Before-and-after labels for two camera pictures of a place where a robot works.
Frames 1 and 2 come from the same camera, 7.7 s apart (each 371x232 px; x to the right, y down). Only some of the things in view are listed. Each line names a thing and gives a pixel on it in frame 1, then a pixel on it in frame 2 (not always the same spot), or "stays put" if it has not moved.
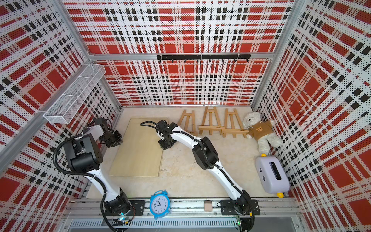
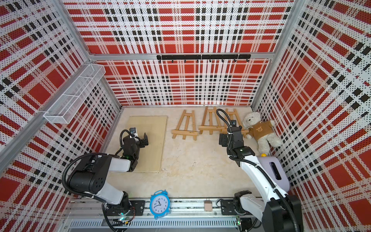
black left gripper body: x=111 y=138 → x=140 y=144
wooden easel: x=187 y=123 stays put
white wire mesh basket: x=65 y=108 stays put
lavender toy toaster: x=272 y=176 stays put
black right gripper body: x=165 y=144 → x=223 y=138
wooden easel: x=210 y=122 stays put
